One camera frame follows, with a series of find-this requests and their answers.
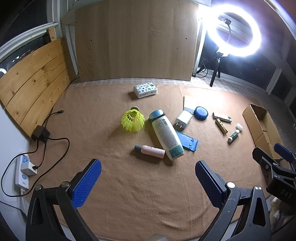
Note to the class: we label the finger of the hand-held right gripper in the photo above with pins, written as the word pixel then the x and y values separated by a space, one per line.
pixel 283 151
pixel 263 160

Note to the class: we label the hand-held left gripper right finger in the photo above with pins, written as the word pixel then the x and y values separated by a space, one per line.
pixel 208 183

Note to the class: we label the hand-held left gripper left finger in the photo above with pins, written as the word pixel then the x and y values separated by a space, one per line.
pixel 87 183

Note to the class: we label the cardboard box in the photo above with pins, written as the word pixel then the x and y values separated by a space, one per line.
pixel 263 132

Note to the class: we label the small pink bottle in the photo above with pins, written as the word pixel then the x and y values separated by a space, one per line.
pixel 151 151

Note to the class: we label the blue round lid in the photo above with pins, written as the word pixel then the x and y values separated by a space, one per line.
pixel 200 112

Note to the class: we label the yellow plastic shuttlecock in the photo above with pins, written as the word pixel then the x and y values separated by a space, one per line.
pixel 133 120

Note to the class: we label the white green glue stick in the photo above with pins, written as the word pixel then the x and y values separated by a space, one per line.
pixel 233 136

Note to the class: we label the small white cap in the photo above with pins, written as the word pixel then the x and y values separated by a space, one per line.
pixel 239 127

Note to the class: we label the blue plastic stand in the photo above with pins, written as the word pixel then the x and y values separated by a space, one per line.
pixel 188 141

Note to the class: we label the wooden clothespin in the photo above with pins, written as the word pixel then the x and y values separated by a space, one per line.
pixel 221 126

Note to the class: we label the silver lighter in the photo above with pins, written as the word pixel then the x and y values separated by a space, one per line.
pixel 223 118

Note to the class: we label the white plug adapter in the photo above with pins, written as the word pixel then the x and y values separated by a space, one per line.
pixel 29 168

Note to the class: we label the large white teal bottle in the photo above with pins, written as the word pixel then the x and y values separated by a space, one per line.
pixel 166 136

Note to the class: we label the white power strip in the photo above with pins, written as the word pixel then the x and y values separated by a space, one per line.
pixel 20 179

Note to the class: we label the black power adapter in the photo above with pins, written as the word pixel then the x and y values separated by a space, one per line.
pixel 40 133

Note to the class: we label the flat rectangular card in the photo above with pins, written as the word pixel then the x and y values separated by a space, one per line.
pixel 190 103

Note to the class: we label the thin elastic hair loop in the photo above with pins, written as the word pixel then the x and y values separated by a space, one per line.
pixel 157 117

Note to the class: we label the black tripod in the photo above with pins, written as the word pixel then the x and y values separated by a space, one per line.
pixel 214 73

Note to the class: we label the patterned tissue pack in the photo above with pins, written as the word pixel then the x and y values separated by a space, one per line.
pixel 145 90

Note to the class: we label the pine plank panel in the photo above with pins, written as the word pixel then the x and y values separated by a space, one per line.
pixel 34 81

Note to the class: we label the phone clamp on gooseneck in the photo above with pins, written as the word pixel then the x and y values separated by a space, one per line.
pixel 225 20

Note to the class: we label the large light wooden board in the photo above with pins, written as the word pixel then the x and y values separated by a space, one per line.
pixel 136 41

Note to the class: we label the chipboard block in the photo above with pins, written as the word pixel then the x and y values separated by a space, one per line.
pixel 52 34

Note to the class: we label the white wall charger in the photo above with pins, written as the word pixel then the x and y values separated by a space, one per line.
pixel 183 119

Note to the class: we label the white window frame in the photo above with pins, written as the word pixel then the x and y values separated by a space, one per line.
pixel 23 37
pixel 199 46

